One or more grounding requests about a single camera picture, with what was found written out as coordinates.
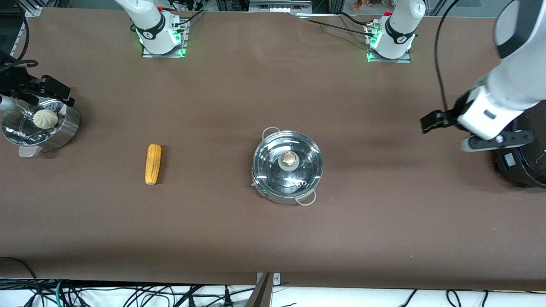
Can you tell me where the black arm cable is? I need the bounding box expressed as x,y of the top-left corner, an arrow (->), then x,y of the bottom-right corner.
434,0 -> 462,113
0,4 -> 40,73

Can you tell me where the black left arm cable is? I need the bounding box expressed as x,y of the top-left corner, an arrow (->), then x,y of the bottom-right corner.
434,0 -> 462,113

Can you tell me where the steel steamer pot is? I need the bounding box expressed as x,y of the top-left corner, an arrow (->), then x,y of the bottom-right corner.
1,99 -> 81,158

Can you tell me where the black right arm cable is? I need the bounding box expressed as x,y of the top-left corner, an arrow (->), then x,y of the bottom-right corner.
0,4 -> 40,73

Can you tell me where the black table cable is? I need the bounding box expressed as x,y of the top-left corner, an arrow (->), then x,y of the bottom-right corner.
294,14 -> 370,35
170,8 -> 210,29

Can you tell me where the black rice cooker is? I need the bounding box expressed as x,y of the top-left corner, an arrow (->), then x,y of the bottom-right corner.
491,102 -> 546,188

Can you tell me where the yellow corn cob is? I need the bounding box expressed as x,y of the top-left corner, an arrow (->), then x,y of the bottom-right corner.
145,144 -> 163,185

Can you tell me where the white steamed bun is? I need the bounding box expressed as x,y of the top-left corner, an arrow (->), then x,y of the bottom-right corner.
33,109 -> 58,129

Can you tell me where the aluminium frame rail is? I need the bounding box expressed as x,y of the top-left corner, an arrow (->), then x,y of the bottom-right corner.
9,6 -> 43,58

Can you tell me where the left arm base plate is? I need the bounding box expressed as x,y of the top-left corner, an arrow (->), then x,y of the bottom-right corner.
366,21 -> 412,64

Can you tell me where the steel cooking pot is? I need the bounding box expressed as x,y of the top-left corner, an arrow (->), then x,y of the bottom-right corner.
251,127 -> 323,206

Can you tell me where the brown table cover mat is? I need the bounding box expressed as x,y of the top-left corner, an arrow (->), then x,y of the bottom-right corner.
0,6 -> 546,291

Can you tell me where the dark metal pole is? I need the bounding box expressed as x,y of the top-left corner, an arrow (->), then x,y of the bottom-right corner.
244,273 -> 273,307

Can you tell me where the black floor cable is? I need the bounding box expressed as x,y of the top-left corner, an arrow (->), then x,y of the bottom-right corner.
0,256 -> 41,307

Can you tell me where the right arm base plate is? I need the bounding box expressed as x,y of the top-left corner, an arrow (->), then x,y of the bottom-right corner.
141,19 -> 189,58

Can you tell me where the glass pot lid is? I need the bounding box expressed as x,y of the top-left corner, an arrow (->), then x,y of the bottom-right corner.
253,131 -> 323,198

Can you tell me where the grey power strip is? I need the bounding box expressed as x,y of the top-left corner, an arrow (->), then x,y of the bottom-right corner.
249,0 -> 313,14

